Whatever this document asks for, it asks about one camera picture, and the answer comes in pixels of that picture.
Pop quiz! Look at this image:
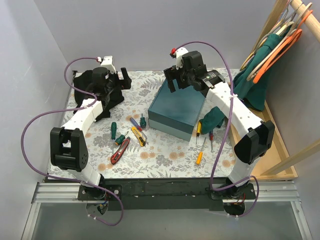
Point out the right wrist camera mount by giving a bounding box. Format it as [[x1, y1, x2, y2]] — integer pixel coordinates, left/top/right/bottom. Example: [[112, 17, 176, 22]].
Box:
[[170, 47, 189, 70]]

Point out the yellow black screwdriver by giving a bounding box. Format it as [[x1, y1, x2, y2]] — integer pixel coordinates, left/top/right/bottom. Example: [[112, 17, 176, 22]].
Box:
[[195, 121, 202, 145]]

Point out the red small screwdriver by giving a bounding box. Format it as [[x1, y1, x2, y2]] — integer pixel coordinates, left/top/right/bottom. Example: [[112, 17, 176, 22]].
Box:
[[209, 131, 214, 152]]

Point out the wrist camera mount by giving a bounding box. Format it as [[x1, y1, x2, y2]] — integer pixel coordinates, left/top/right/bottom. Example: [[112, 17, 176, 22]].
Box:
[[170, 47, 189, 70], [97, 55, 117, 74]]

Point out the black cloth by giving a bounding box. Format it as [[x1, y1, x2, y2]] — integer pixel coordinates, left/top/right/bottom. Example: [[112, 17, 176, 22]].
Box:
[[73, 67, 125, 122]]

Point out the wooden rod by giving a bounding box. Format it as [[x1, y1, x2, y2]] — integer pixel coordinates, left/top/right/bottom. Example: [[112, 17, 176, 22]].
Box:
[[289, 0, 320, 42]]

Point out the small green screwdriver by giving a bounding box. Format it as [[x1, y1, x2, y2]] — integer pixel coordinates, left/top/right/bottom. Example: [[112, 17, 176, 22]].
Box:
[[140, 114, 147, 129]]

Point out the orange handle screwdriver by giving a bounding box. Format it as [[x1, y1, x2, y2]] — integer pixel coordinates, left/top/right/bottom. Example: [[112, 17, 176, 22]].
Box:
[[195, 137, 207, 165]]

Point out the green cloth on table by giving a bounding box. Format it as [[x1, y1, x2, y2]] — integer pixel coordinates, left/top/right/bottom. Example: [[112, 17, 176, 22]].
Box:
[[199, 106, 225, 134]]

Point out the red black utility knife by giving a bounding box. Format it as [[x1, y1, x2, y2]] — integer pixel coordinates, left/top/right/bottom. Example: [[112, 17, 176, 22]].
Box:
[[110, 137, 131, 165]]

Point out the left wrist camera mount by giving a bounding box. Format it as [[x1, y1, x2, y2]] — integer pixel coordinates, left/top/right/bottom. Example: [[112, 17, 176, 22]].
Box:
[[97, 55, 117, 74]]

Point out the aluminium rail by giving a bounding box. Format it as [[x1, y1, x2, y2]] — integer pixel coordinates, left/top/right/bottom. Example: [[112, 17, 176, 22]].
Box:
[[22, 178, 312, 240]]

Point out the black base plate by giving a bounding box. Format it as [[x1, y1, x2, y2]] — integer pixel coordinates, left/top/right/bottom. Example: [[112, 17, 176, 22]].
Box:
[[77, 177, 256, 211]]

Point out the beige hanger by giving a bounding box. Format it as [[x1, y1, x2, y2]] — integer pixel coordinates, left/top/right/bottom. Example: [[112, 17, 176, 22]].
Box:
[[240, 0, 303, 83]]

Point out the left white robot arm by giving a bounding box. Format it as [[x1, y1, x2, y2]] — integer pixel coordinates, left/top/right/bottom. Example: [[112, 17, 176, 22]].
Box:
[[50, 67, 132, 200]]

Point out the yellow utility knife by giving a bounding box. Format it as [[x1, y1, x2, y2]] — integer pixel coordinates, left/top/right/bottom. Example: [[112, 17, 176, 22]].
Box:
[[131, 126, 147, 147]]

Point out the long green screwdriver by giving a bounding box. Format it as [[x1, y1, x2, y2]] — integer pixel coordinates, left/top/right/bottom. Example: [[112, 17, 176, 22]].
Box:
[[111, 122, 117, 154]]

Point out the stubby green screwdriver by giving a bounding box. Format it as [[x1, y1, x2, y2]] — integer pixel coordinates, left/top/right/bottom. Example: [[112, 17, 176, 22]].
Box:
[[114, 134, 126, 146]]

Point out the teal drawer box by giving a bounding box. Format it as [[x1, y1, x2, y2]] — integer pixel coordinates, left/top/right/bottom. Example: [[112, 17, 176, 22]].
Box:
[[147, 80, 205, 142]]

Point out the orange hanger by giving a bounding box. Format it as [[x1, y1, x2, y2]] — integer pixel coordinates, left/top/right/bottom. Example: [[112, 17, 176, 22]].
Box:
[[252, 17, 307, 84]]

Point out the green garment on hanger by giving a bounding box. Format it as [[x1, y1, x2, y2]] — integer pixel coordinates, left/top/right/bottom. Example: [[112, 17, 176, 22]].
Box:
[[232, 33, 293, 112]]

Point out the blue red screwdriver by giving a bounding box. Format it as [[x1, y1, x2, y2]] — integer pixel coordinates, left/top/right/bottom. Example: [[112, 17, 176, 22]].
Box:
[[129, 117, 142, 132]]

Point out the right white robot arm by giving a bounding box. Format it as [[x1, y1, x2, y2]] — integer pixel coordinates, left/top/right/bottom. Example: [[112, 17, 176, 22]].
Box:
[[164, 47, 275, 199]]

